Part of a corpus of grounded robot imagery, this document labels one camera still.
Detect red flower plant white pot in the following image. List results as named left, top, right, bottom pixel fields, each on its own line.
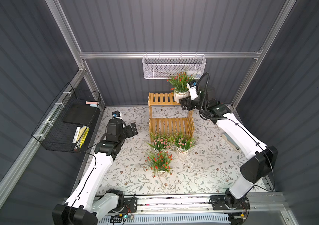
left=167, top=71, right=195, bottom=103

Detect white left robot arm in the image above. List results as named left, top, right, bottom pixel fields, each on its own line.
left=52, top=111, right=138, bottom=225

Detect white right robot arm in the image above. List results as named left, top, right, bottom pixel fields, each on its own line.
left=179, top=97, right=278, bottom=210

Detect wooden two-tier plant rack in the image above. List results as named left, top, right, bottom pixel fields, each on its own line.
left=148, top=93, right=195, bottom=137

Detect pink blue sticky notes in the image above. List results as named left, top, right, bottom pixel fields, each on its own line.
left=85, top=101, right=98, bottom=107

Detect yellow item in black basket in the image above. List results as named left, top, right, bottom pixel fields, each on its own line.
left=76, top=126, right=90, bottom=149

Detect black notebook in basket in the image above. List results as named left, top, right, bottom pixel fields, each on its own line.
left=63, top=104, right=97, bottom=125

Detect white marker in black basket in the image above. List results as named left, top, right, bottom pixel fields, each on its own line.
left=70, top=127, right=81, bottom=151

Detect grey-blue stapler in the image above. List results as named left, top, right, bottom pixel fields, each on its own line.
left=221, top=133, right=240, bottom=150

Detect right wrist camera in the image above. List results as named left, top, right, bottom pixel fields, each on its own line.
left=187, top=80, right=199, bottom=100

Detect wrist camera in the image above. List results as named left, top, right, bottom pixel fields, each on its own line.
left=187, top=80, right=199, bottom=100
left=112, top=111, right=123, bottom=121

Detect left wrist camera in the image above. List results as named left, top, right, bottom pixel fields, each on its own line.
left=112, top=111, right=123, bottom=121

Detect white wire mesh basket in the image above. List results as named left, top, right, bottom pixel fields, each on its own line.
left=142, top=54, right=206, bottom=79

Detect black wire wall basket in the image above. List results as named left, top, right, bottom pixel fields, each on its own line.
left=32, top=83, right=101, bottom=153

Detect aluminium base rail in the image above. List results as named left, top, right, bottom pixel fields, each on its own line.
left=63, top=192, right=287, bottom=217

